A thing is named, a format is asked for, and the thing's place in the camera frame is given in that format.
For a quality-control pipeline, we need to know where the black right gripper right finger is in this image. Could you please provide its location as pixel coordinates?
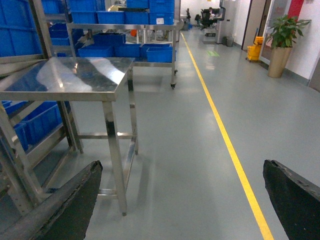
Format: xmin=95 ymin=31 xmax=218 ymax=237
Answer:
xmin=263 ymin=159 xmax=320 ymax=240

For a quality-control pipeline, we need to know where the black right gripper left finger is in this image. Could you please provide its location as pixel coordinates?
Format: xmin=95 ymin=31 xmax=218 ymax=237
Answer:
xmin=0 ymin=161 xmax=103 ymax=240

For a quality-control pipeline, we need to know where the steel shelf rack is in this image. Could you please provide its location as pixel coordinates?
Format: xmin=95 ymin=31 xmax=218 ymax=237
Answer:
xmin=0 ymin=0 xmax=83 ymax=216

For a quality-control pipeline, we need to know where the small steel table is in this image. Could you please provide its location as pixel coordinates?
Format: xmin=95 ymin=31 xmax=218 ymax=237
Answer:
xmin=5 ymin=57 xmax=139 ymax=215

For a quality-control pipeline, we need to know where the yellow mop bucket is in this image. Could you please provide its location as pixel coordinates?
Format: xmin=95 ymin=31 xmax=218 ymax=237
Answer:
xmin=246 ymin=36 xmax=264 ymax=62

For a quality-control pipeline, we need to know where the potted green plant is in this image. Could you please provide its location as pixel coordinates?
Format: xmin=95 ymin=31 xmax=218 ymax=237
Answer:
xmin=266 ymin=14 xmax=312 ymax=78

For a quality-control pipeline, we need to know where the steel wheeled cart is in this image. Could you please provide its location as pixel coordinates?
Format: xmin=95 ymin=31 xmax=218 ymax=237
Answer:
xmin=66 ymin=20 xmax=183 ymax=90

